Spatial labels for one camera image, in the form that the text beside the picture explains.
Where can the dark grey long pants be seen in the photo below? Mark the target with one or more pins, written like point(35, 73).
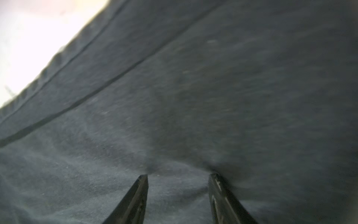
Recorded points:
point(263, 93)

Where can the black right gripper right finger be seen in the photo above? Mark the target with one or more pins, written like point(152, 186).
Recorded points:
point(225, 207)

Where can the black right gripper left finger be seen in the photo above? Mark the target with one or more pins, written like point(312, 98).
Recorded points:
point(131, 209)

